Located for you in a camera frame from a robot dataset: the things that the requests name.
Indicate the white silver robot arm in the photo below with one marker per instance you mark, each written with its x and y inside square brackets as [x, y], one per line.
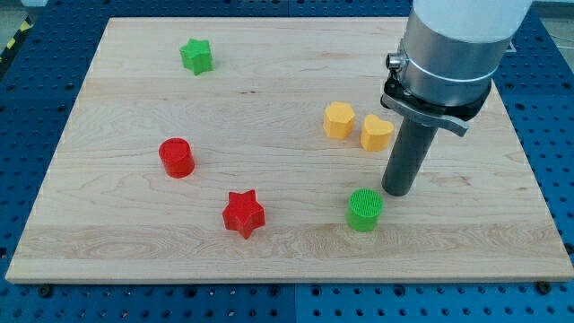
[441, 73]

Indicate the yellow hexagon block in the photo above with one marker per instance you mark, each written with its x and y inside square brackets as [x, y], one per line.
[338, 120]

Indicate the red star block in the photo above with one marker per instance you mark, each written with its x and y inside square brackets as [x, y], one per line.
[243, 213]

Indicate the light wooden board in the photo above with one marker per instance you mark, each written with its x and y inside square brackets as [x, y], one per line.
[108, 213]

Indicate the green cylinder block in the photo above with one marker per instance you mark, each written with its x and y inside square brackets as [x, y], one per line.
[364, 208]

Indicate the yellow heart block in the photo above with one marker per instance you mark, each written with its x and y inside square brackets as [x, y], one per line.
[376, 133]

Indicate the red cylinder block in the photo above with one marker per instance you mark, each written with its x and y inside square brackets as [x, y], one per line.
[176, 156]

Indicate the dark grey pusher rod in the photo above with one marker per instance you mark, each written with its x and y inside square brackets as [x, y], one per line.
[410, 148]

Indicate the green star block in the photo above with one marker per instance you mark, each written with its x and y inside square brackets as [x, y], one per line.
[196, 56]

